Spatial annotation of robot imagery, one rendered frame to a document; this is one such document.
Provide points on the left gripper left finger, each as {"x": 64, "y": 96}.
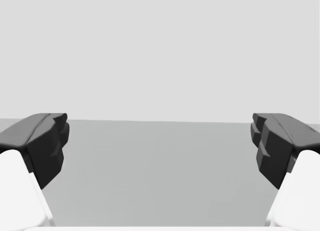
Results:
{"x": 37, "y": 151}

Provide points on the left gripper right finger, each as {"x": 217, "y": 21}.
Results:
{"x": 280, "y": 151}

